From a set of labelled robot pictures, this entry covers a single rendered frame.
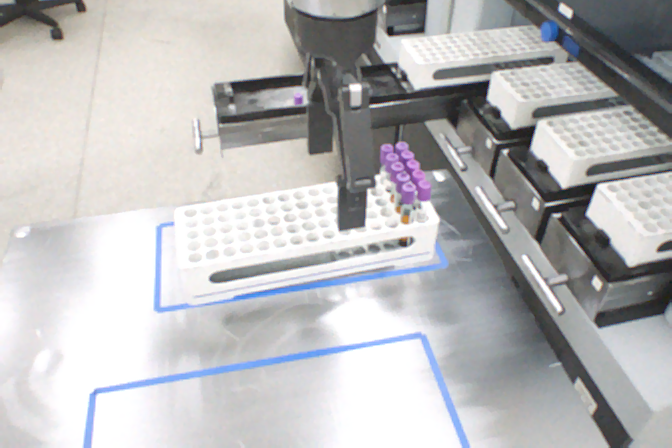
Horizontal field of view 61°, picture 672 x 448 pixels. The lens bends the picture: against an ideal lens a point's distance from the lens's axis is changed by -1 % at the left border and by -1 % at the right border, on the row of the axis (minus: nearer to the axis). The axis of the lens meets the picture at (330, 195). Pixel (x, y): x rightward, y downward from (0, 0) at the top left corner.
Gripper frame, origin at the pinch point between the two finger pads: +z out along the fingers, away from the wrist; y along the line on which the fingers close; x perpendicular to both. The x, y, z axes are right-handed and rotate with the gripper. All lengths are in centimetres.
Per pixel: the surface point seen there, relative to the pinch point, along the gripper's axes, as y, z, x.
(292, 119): -32.7, 13.0, 1.2
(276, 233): 1.0, 5.8, -7.1
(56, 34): -258, 89, -83
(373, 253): 4.5, 8.4, 3.6
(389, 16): -73, 15, 32
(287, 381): 16.9, 10.9, -9.2
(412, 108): -32.4, 13.9, 22.8
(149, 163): -137, 93, -37
